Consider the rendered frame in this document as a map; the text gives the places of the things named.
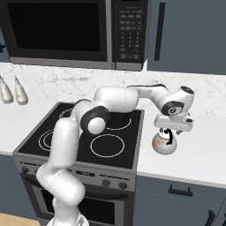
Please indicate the blue-grey base cupboard door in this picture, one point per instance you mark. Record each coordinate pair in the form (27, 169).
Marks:
(164, 216)

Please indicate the black stove knob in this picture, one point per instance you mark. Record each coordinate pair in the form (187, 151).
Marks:
(25, 170)
(106, 183)
(123, 185)

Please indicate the blue-grey drawer front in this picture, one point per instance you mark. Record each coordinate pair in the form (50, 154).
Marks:
(159, 191)

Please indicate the black steel stove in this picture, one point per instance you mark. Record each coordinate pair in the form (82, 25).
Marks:
(123, 141)

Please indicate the black steel microwave oven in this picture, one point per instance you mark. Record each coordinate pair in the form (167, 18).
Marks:
(73, 32)

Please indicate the narrow blue-grey wall cupboard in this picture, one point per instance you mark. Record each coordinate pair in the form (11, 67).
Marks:
(3, 54)

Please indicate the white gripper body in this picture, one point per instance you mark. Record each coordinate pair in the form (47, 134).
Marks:
(172, 122)

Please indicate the blue-grey base cupboard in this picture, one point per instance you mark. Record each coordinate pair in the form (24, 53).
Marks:
(13, 185)

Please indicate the black microwave door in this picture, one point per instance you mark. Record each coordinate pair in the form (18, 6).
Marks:
(56, 28)

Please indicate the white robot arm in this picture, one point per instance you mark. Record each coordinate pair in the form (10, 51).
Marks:
(63, 138)

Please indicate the blue-grey wall cupboard door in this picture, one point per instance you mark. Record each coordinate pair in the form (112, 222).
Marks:
(194, 35)

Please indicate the steel oven door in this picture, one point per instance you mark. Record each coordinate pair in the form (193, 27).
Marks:
(103, 209)

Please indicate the pale grey bottle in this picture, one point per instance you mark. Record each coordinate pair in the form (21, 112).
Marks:
(20, 93)
(5, 92)

